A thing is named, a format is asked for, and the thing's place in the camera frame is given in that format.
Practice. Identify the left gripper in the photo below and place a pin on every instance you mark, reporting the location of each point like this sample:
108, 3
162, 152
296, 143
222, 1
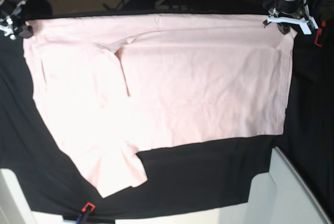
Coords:
290, 8

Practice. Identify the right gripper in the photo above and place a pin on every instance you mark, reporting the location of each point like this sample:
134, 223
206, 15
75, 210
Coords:
13, 23

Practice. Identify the pink T-shirt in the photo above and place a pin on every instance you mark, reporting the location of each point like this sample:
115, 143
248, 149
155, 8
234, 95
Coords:
110, 87

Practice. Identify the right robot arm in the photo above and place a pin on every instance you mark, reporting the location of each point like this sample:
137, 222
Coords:
25, 11

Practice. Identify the red clamp right side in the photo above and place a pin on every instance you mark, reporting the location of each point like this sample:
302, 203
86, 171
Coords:
320, 34

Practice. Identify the black table cloth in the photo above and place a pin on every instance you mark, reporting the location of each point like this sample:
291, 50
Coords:
183, 178

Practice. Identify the white panel right front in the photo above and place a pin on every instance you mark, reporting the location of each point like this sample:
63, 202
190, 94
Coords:
281, 196

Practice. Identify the white panel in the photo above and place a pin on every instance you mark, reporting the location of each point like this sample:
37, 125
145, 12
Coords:
281, 196
14, 206

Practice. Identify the white panel left front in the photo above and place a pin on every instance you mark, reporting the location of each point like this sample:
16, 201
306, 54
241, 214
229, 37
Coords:
14, 206

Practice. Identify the red blue clamp front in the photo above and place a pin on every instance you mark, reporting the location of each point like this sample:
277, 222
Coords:
85, 213

